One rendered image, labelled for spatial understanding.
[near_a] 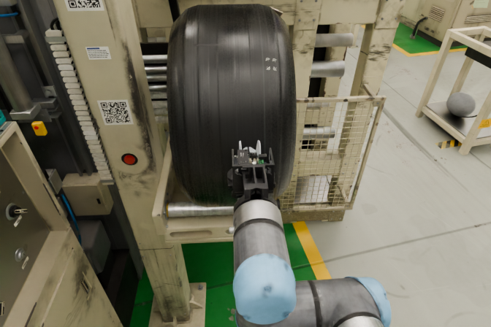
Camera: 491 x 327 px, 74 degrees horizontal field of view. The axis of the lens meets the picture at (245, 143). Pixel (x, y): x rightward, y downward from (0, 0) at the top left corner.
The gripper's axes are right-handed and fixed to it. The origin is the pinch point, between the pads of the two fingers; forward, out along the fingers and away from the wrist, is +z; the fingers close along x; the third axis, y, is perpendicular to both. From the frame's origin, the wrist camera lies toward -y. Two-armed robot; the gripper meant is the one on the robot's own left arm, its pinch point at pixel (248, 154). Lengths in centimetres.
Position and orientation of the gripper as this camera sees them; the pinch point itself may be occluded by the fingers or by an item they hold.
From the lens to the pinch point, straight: 69.3
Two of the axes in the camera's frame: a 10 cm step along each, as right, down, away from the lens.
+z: -0.5, -5.4, 8.4
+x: -10.0, 0.3, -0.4
